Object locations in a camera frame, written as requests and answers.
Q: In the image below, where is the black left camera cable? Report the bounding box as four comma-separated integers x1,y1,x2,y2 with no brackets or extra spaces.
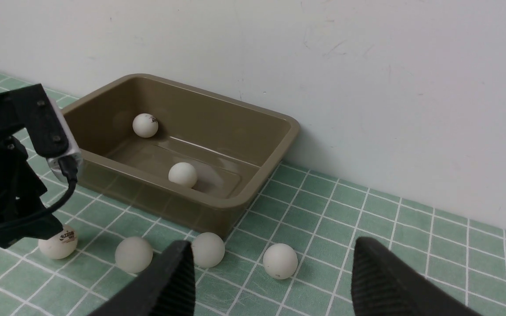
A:
0,156,79,235

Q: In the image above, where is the olive green plastic bin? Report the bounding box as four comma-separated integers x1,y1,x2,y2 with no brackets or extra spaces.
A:
62,74,300,238

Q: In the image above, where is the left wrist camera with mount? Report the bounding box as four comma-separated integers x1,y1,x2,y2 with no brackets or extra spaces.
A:
0,84,83,182

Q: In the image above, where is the white ping-pong ball printed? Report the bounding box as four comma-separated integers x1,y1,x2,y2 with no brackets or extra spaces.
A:
38,225,78,260

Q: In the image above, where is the white ping-pong ball with logo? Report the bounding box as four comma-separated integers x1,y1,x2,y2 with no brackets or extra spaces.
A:
132,113,159,138

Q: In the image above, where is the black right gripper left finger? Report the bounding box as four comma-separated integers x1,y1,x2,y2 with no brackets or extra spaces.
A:
91,240,195,316

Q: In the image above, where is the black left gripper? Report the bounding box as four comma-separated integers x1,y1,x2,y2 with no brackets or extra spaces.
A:
0,118,65,249

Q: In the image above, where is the white ping-pong ball speckled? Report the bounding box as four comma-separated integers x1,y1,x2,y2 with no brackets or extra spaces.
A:
191,232,225,269

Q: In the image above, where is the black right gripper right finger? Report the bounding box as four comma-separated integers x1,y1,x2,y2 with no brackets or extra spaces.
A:
351,237,478,316

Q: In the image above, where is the white ping-pong ball plain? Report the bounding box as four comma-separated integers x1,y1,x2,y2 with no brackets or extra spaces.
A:
167,162,198,188

